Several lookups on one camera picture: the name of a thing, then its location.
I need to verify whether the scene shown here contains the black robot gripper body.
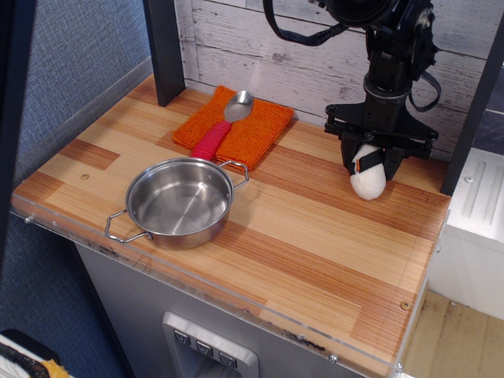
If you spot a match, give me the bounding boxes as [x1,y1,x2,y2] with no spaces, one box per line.
[325,84,439,159]

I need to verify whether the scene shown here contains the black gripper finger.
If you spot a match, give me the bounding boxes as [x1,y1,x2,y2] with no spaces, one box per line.
[383,147,405,181]
[340,132,365,174]

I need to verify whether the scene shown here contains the white plush egg black band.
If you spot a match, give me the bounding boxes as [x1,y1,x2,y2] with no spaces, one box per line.
[350,144,387,200]

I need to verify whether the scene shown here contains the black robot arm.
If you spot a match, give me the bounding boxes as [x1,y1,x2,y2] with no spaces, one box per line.
[321,1,441,180]

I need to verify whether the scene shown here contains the orange knitted cloth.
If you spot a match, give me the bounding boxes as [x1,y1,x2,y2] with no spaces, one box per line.
[172,86,295,170]

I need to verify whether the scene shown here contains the yellow cloth piece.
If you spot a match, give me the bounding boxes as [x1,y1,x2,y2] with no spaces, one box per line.
[40,359,71,378]

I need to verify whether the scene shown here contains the white ribbed box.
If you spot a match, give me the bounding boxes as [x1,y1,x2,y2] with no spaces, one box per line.
[447,148,503,250]

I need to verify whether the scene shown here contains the clear acrylic table guard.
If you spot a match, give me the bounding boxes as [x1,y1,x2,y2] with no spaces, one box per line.
[13,61,449,377]

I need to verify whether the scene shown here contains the stainless steel pot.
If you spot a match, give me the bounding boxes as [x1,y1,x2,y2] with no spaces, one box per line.
[105,157,250,250]

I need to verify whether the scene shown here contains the silver button panel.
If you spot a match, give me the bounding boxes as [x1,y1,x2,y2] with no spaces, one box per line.
[162,311,259,377]

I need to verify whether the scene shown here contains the grey metal cabinet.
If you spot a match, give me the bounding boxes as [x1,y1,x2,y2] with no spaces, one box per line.
[72,240,379,378]

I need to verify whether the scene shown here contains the dark right frame post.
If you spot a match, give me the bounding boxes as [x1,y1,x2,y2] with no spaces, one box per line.
[440,17,503,195]

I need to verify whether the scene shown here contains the dark frame post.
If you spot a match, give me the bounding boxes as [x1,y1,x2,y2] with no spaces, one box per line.
[143,0,186,106]
[440,17,503,195]

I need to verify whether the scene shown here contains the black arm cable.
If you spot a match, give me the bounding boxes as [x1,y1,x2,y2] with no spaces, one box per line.
[262,0,442,113]

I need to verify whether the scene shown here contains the red handled metal spoon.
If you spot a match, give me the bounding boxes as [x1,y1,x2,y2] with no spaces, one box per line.
[191,91,254,161]

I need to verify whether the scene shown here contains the dark left frame post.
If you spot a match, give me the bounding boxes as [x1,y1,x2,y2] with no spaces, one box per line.
[143,0,186,106]

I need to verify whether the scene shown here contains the black braided cable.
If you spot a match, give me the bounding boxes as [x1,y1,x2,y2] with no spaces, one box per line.
[0,341,50,378]

